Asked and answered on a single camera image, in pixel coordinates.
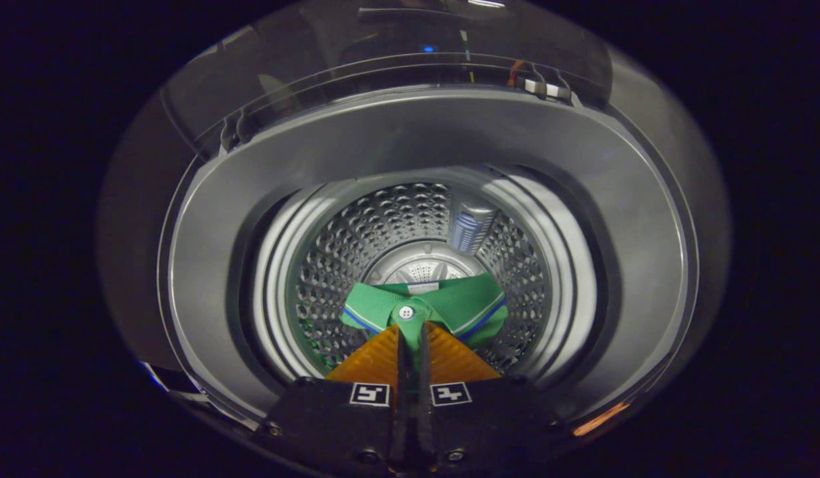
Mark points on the dark glass washing machine lid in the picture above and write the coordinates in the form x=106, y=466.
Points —
x=317, y=60

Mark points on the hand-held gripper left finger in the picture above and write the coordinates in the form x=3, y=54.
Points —
x=402, y=425

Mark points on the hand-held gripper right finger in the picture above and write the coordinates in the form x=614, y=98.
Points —
x=424, y=425

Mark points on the grey washing machine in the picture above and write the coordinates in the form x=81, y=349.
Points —
x=416, y=139

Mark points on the green polo shirt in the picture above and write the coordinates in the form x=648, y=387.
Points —
x=449, y=302

